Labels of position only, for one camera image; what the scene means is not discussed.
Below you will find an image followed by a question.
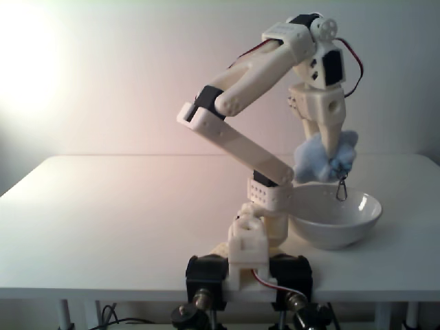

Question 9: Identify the black cable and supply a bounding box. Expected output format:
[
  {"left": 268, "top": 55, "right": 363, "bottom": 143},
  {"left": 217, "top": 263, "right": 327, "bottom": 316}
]
[{"left": 98, "top": 304, "right": 173, "bottom": 330}]

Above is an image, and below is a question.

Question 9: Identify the black table clamp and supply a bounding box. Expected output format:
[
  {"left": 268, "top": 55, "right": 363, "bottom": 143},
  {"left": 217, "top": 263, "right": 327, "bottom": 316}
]
[
  {"left": 185, "top": 254, "right": 230, "bottom": 330},
  {"left": 269, "top": 254, "right": 314, "bottom": 330}
]

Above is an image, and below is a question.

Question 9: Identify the grey ceramic bowl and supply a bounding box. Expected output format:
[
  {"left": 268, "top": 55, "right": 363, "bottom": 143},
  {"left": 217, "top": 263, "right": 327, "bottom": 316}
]
[{"left": 289, "top": 181, "right": 383, "bottom": 251}]

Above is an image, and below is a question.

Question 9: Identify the white table leg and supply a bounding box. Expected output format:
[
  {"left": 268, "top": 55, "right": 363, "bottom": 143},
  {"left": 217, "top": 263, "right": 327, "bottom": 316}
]
[
  {"left": 57, "top": 299, "right": 75, "bottom": 330},
  {"left": 374, "top": 302, "right": 393, "bottom": 330},
  {"left": 84, "top": 300, "right": 101, "bottom": 330},
  {"left": 404, "top": 302, "right": 421, "bottom": 330}
]

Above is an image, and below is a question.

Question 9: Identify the skyblue plush doll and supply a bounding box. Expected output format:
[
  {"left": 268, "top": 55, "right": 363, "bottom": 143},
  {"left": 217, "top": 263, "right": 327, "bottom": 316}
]
[{"left": 294, "top": 129, "right": 360, "bottom": 202}]

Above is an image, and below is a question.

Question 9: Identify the red white base cable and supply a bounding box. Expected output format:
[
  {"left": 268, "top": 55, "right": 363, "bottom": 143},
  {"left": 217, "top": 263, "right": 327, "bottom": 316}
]
[{"left": 250, "top": 267, "right": 309, "bottom": 297}]

